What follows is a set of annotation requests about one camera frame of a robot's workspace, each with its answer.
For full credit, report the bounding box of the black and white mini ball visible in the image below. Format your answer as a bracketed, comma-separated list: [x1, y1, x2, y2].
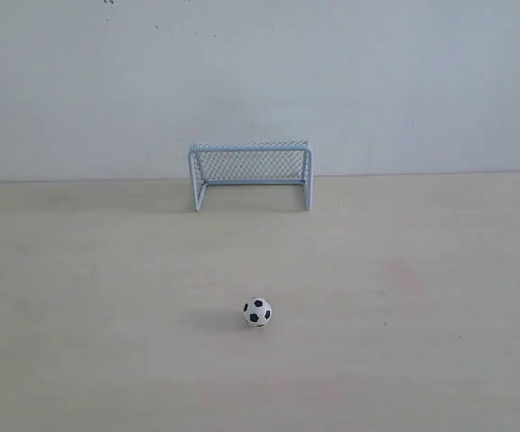
[243, 296, 273, 327]

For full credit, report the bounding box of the small light blue goal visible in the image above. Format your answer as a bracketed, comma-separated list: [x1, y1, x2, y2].
[187, 139, 314, 211]

